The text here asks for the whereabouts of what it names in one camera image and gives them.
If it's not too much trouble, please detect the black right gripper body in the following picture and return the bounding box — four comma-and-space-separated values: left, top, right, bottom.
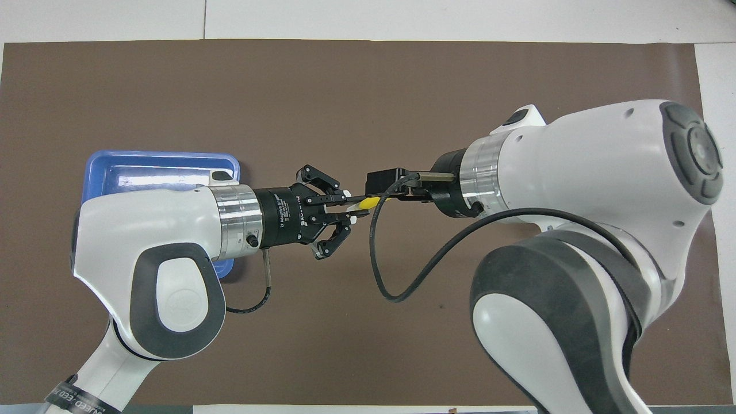
431, 149, 484, 220

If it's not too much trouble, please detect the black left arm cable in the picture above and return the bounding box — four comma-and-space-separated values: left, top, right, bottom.
226, 248, 272, 315

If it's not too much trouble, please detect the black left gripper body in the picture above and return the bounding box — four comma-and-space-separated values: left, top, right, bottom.
253, 183, 315, 250

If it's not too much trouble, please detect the yellow marker pen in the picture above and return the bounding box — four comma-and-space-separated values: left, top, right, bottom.
347, 197, 383, 218

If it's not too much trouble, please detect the blue plastic tray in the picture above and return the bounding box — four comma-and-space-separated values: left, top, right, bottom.
82, 151, 241, 282

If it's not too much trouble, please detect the brown table mat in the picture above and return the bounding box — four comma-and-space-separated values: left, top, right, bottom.
0, 39, 734, 407

